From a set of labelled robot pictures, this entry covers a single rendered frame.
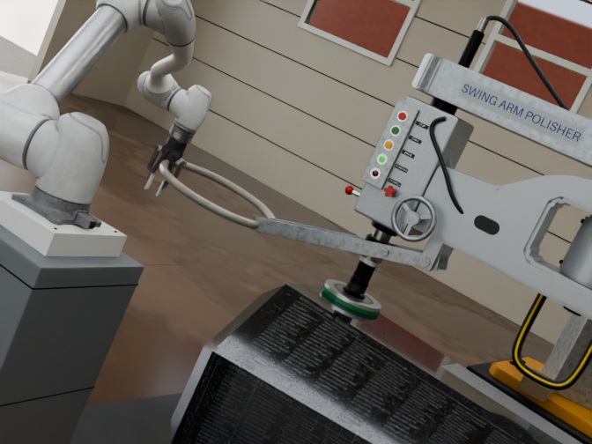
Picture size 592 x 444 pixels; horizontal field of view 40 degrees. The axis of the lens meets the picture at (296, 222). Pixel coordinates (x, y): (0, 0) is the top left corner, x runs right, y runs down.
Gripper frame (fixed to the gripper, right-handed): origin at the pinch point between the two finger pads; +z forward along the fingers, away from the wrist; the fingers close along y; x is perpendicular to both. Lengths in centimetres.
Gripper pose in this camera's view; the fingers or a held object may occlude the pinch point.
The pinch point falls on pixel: (155, 185)
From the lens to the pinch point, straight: 315.6
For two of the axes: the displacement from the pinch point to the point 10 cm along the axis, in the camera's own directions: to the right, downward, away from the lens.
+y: 8.5, 5.1, -1.2
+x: 2.1, -1.4, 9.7
